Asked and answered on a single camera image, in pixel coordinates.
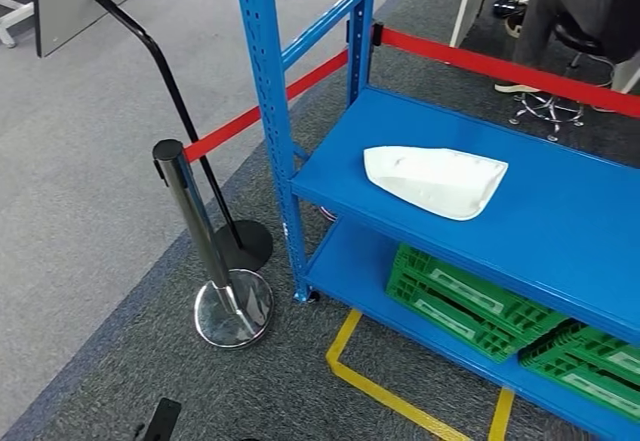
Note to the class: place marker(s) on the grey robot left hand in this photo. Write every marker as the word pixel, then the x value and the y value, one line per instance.
pixel 162 421

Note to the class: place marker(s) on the white plastic part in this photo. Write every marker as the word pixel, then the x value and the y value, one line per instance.
pixel 435 180

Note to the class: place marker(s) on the blue metal shelf rack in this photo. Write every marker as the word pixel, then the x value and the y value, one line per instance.
pixel 550 226

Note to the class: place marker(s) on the chrome stanchion with round base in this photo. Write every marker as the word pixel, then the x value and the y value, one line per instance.
pixel 200 226

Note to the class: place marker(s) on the black round-base stand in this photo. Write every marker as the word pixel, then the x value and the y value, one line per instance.
pixel 250 246

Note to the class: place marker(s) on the red barrier band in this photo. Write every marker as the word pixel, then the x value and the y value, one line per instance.
pixel 500 67
pixel 225 133

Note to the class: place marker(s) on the green plastic crate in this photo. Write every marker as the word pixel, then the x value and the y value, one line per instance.
pixel 610 355
pixel 440 319
pixel 500 305
pixel 575 378

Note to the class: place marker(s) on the grey desk panel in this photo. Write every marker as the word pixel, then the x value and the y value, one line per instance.
pixel 84 1

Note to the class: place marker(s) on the white desk side panel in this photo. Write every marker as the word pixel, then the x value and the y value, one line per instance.
pixel 467 1

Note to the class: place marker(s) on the black stool with chrome legs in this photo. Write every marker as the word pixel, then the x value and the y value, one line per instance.
pixel 550 107

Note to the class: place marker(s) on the white table frame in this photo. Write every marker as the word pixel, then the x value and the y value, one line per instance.
pixel 15 7

